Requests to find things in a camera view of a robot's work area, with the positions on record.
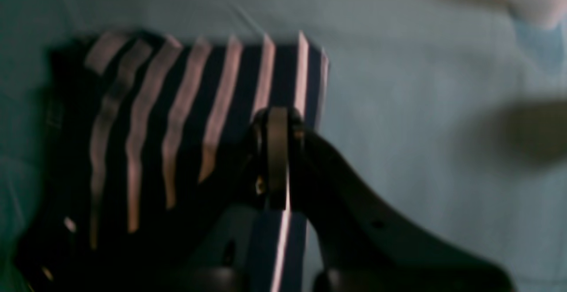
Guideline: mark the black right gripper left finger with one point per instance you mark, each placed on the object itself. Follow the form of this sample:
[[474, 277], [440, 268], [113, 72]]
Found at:
[[271, 144]]

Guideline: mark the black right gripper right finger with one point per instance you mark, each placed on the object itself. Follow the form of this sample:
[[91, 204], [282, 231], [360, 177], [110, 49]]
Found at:
[[367, 246]]

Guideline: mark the navy white striped t-shirt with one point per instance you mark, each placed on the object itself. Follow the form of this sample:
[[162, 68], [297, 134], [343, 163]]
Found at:
[[143, 122]]

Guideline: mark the light blue tablecloth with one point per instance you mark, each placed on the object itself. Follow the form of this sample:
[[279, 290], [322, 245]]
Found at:
[[453, 111]]

